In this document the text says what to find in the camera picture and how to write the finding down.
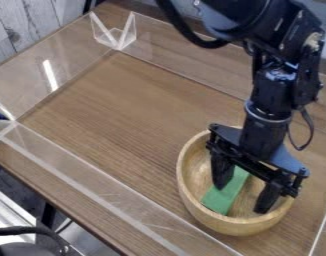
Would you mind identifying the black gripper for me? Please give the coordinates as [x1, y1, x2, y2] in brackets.
[205, 100, 311, 214]

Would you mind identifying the green rectangular block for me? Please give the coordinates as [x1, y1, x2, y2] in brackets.
[200, 167, 249, 215]

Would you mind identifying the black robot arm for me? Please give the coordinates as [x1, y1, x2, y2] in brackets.
[155, 0, 324, 214]

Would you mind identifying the brown wooden bowl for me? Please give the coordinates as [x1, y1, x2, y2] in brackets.
[176, 130, 294, 236]

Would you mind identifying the black table leg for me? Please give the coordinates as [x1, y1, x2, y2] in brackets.
[41, 203, 56, 229]

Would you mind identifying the black cable lower left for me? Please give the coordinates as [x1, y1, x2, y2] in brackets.
[0, 225, 66, 256]

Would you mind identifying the clear acrylic enclosure wall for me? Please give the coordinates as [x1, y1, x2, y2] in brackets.
[0, 10, 326, 256]

